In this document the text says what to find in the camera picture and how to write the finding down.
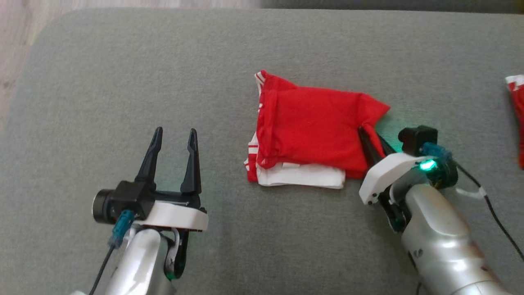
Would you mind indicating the red shorts with white stripe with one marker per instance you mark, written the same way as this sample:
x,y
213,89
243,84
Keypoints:
x,y
518,114

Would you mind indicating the wrist black led cylinder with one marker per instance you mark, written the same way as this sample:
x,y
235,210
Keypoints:
x,y
102,207
446,176

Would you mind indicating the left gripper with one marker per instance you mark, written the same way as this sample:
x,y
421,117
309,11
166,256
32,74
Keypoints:
x,y
176,215

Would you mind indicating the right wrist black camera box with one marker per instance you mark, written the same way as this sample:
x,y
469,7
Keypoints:
x,y
417,137

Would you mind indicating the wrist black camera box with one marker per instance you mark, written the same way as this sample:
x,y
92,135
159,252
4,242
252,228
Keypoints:
x,y
417,137
133,198

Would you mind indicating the right wrist black LED cylinder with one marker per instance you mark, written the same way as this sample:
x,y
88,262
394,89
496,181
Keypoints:
x,y
446,176

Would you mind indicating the left wrist blue connector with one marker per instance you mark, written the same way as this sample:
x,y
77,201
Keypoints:
x,y
123,225

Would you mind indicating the grey fabric sofa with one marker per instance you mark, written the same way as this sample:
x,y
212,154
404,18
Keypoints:
x,y
163,73

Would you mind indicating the wrist blue connector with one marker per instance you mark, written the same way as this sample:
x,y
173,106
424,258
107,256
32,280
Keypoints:
x,y
123,225
436,150

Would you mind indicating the right wrist blue connector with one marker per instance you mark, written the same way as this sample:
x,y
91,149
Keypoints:
x,y
436,150

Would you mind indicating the left wrist black LED cylinder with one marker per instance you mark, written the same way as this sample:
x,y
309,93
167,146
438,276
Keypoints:
x,y
102,207

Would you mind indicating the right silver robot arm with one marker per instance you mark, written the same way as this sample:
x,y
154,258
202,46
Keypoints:
x,y
438,246

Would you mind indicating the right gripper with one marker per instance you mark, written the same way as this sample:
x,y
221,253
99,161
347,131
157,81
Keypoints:
x,y
385,174

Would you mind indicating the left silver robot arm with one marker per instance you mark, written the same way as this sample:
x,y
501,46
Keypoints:
x,y
139,262

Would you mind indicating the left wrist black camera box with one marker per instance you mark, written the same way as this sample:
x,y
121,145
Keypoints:
x,y
133,198

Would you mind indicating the red Bulls 23 jersey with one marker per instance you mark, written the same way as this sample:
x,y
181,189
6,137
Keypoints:
x,y
311,123

